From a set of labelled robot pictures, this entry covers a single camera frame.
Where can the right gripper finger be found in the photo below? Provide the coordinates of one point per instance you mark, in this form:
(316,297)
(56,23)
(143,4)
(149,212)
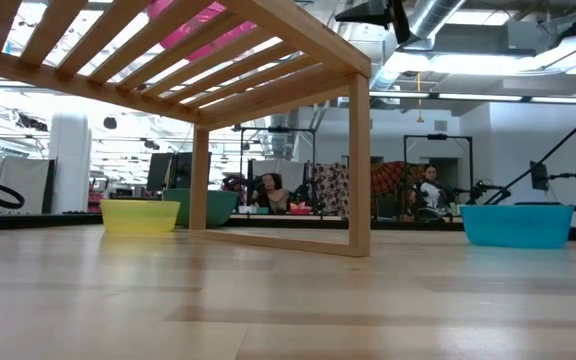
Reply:
(370,15)

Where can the pink plastic bowl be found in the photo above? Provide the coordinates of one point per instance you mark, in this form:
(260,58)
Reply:
(193,26)

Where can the cyan plastic bowl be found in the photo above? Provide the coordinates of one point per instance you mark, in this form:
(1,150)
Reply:
(518,227)

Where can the green plastic bowl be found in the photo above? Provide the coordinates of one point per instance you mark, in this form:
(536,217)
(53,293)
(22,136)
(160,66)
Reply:
(223,207)

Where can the yellow plastic bowl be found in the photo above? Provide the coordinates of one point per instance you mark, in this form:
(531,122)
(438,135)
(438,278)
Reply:
(140,217)

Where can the background black robot arm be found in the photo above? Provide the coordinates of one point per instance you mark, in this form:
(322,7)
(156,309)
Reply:
(483,190)

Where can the wooden slatted shelf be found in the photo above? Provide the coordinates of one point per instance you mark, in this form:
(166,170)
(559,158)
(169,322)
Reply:
(359,150)

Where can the yellow pendant lamp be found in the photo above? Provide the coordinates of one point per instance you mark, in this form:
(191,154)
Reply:
(420,119)

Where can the long ceiling light strip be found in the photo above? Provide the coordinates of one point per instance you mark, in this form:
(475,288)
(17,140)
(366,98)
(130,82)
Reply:
(478,97)

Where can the orange patterned cloth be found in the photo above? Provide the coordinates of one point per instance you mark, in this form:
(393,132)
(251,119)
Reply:
(390,177)

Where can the circle patterned cloth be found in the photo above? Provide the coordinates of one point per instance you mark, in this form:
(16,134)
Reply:
(333,185)

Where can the person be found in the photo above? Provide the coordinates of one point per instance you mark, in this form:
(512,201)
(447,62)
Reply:
(433,195)
(270,192)

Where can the small black monitor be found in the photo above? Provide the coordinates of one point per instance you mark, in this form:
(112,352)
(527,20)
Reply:
(539,176)

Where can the red plastic item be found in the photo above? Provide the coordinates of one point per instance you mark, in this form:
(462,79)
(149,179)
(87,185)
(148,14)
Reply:
(300,210)

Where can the small teal box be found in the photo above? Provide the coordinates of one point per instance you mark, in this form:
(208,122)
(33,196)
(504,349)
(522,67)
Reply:
(260,210)

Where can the black computer monitor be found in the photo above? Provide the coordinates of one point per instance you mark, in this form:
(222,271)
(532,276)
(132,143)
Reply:
(160,175)
(182,172)

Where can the round black ceiling device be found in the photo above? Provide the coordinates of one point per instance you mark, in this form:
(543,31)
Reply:
(110,123)

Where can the white partition panel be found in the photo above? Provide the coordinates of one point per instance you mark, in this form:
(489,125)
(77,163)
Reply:
(28,180)

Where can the silver ventilation duct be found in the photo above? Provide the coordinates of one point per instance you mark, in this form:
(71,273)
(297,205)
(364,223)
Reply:
(438,15)

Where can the grey wall vent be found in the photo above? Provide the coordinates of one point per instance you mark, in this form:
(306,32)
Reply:
(441,125)

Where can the black metal frame stand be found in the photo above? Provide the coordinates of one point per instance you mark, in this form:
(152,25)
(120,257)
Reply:
(438,136)
(278,129)

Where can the black table border rail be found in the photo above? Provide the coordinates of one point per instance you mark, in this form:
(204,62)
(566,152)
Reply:
(43,221)

